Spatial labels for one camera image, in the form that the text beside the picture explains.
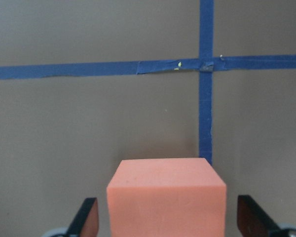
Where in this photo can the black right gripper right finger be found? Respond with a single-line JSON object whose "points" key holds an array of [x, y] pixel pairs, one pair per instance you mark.
{"points": [[253, 221]]}

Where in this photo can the orange foam block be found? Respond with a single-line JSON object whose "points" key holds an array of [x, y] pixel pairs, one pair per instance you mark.
{"points": [[166, 197]]}

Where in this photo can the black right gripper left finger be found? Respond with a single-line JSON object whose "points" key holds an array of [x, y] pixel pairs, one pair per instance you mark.
{"points": [[86, 221]]}

